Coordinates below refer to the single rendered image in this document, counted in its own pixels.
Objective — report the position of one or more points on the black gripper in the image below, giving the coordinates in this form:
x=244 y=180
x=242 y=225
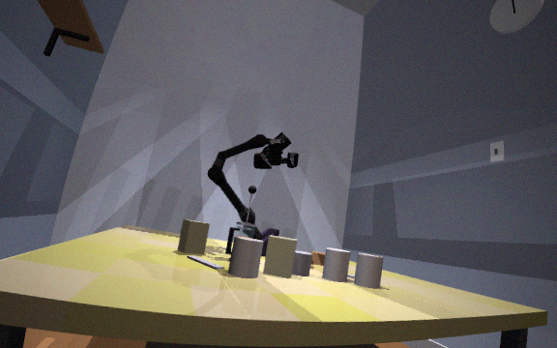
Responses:
x=262 y=161

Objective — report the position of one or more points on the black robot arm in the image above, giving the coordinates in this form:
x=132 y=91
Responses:
x=277 y=144

